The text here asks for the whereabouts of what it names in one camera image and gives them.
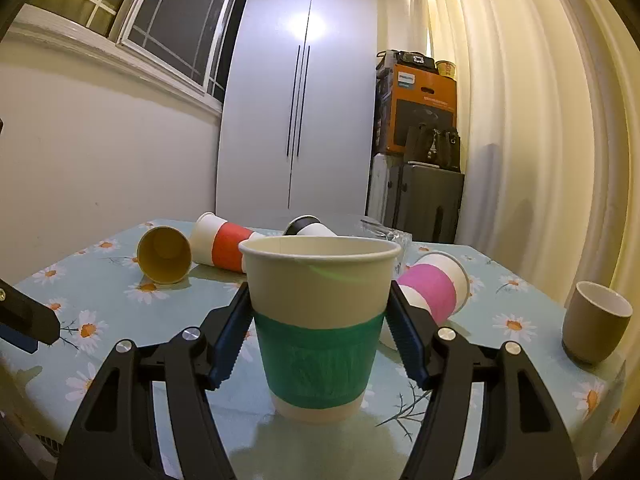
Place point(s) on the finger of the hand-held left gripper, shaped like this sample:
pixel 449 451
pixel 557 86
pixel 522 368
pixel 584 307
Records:
pixel 22 320

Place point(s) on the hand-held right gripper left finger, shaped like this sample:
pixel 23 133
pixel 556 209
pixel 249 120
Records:
pixel 231 340

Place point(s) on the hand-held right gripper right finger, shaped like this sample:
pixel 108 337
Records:
pixel 407 342

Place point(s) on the green banded paper cup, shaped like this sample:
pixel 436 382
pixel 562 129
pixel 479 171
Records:
pixel 317 310

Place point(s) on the pink banded paper cup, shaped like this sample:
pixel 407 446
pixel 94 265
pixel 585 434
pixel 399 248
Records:
pixel 432 287

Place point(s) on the red banded paper cup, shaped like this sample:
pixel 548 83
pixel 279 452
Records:
pixel 220 246

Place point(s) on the yellow paper cup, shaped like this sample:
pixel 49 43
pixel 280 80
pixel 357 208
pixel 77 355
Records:
pixel 164 255

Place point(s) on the black banded paper cup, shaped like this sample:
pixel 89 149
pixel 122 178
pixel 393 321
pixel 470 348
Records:
pixel 310 227

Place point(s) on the beige ceramic cup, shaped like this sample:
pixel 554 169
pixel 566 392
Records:
pixel 592 327

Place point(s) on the clear glass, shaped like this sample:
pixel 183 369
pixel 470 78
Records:
pixel 387 237

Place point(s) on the dark grey suitcase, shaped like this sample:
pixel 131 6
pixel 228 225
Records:
pixel 425 200

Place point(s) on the black handbag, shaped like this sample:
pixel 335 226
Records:
pixel 434 147

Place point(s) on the orange cardboard box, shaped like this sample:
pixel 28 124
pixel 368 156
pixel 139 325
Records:
pixel 417 110

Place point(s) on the cream curtain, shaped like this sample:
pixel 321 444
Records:
pixel 525 125

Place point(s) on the white wardrobe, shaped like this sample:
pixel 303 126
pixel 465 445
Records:
pixel 300 100

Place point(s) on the yellow bowl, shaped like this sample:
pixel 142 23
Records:
pixel 446 68

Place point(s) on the black device on box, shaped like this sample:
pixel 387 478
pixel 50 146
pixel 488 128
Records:
pixel 407 58

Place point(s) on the window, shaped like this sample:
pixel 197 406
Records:
pixel 145 15

